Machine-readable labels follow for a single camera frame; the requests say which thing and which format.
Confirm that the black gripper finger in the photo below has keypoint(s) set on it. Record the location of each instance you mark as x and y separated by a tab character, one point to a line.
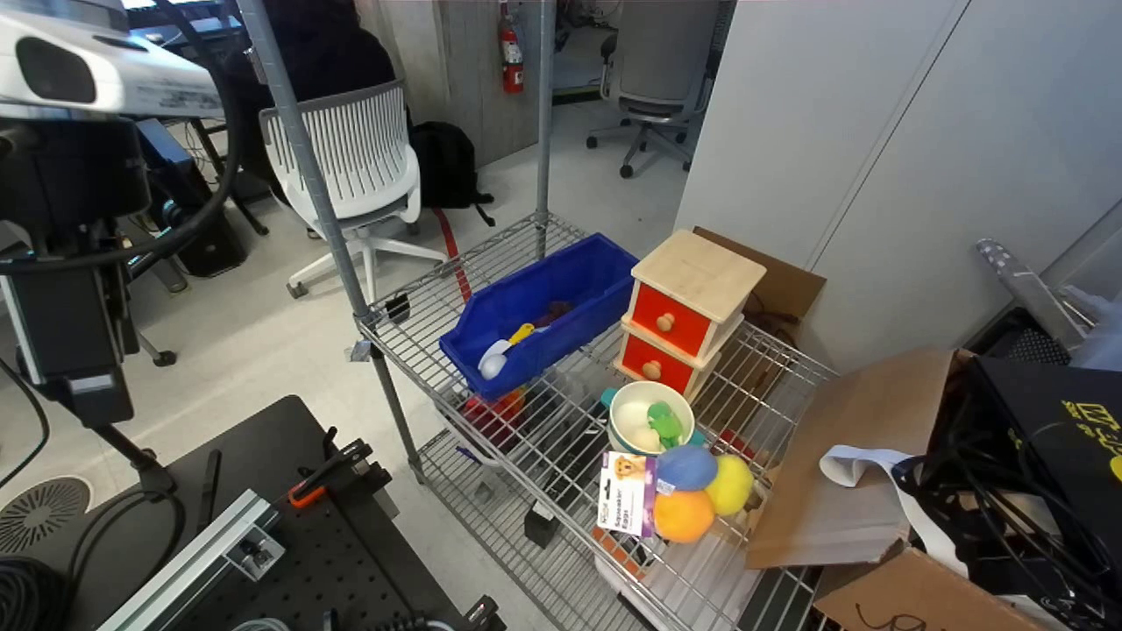
82	339

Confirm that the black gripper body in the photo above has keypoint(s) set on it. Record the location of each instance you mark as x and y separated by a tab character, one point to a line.
71	175

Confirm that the colourful toy pile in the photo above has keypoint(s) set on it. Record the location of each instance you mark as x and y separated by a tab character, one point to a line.
684	517

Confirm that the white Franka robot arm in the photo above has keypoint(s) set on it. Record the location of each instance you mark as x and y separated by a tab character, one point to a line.
128	70

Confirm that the blue plastic crate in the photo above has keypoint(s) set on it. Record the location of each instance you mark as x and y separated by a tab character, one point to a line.
561	346

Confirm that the small white toy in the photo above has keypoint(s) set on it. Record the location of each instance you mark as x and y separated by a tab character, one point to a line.
637	419

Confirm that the small green toy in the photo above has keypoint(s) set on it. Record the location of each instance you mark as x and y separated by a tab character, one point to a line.
663	422

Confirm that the grey folding stand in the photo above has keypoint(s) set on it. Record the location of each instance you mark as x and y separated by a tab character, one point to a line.
161	354

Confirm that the blue black equipment cart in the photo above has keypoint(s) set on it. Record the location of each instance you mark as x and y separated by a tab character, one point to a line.
162	145

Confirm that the grey perforated round disc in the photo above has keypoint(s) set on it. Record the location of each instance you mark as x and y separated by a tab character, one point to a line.
41	517

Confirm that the aluminium extrusion bar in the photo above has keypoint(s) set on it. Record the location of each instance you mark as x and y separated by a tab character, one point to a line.
187	561

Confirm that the white mesh office chair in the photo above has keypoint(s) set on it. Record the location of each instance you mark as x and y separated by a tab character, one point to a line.
344	152

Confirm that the black work table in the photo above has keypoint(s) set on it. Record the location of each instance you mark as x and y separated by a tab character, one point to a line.
328	561

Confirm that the red plastic item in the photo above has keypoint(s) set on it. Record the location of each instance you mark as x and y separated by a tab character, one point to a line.
496	415

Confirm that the red fire extinguisher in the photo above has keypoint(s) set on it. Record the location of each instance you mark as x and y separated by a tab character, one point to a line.
509	48

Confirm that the small black block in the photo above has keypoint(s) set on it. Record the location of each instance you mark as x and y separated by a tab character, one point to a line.
540	524

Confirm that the white bowl with green rim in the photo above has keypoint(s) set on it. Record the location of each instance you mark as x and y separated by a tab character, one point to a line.
625	442

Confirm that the orange white small package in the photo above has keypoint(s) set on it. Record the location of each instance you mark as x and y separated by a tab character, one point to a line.
616	553

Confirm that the grey office chair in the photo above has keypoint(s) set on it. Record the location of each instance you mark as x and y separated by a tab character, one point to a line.
650	107

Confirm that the wooden box with red drawers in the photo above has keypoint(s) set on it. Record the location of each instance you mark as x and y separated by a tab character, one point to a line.
689	275

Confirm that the flat brown cardboard sheet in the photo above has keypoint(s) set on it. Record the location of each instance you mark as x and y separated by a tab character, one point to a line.
788	293

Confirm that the brown cardboard box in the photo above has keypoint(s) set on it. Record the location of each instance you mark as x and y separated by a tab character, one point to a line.
863	442

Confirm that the silver perforated metal bar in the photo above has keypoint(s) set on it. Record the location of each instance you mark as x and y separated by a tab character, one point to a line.
1030	293

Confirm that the black box with yellow print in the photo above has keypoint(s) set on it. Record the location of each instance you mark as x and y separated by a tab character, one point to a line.
1053	407

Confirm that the black articulated camera stand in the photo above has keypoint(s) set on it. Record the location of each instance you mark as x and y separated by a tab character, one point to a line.
144	469

